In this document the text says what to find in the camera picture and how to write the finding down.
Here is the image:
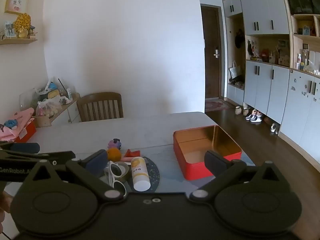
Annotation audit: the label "dark oval mat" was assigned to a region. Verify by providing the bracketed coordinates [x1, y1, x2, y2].
[100, 156, 163, 193]

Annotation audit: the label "orange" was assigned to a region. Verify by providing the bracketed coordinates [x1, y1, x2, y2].
[107, 148, 122, 162]

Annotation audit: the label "brown cardboard box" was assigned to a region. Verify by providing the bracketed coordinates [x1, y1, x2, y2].
[33, 115, 52, 128]

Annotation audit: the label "person's left hand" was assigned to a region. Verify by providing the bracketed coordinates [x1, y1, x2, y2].
[0, 191, 13, 233]

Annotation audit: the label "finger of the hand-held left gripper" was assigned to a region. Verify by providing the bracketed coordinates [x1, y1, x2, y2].
[0, 141, 41, 154]
[0, 151, 76, 167]

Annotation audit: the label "white yellow bottle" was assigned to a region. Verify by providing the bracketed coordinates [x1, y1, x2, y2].
[130, 156, 151, 192]

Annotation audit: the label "pink cloth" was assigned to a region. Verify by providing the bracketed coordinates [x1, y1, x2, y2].
[0, 107, 35, 142]

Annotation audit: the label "white tote bag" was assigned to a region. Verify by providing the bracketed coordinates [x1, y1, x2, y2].
[229, 60, 243, 79]

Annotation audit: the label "golden ornament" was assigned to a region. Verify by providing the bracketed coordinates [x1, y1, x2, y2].
[14, 13, 32, 39]

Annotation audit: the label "brown door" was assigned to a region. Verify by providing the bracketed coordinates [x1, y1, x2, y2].
[201, 4, 222, 101]

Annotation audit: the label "white sideboard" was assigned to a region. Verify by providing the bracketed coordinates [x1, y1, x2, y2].
[32, 92, 81, 128]

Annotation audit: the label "wooden chair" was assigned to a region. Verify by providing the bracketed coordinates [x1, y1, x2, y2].
[76, 92, 124, 123]

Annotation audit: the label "clear glass jar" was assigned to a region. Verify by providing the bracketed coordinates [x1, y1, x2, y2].
[19, 88, 38, 111]

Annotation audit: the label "red cardboard box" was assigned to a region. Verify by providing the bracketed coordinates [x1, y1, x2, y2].
[15, 121, 37, 143]

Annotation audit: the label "wooden wall shelf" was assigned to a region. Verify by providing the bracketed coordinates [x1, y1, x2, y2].
[0, 31, 38, 46]

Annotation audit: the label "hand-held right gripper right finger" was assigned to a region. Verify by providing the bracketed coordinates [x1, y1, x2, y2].
[190, 150, 284, 203]

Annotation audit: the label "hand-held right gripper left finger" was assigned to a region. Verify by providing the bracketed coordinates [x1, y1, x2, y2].
[24, 149, 128, 201]

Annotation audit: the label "framed picture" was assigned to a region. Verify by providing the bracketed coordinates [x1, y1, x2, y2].
[4, 0, 29, 15]

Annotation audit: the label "tape roll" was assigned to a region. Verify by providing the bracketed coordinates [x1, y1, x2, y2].
[105, 161, 132, 184]

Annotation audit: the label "patterned rug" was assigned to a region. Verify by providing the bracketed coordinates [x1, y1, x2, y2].
[205, 99, 234, 113]

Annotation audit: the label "plastic bag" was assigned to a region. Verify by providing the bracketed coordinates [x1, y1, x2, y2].
[36, 97, 62, 118]

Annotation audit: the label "white sunglasses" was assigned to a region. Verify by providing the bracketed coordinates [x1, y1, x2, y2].
[104, 161, 127, 197]

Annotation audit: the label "white wall cabinet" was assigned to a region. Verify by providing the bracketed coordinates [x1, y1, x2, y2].
[222, 0, 320, 161]

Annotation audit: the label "red tin box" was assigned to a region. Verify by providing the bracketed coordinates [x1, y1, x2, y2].
[173, 125, 242, 181]

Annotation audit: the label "dark figurine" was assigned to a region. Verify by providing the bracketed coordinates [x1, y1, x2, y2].
[247, 39, 258, 61]

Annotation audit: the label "purple toy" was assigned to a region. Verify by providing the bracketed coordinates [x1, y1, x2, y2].
[108, 138, 123, 151]

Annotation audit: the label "photo card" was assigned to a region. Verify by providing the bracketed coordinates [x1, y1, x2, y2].
[4, 21, 16, 39]

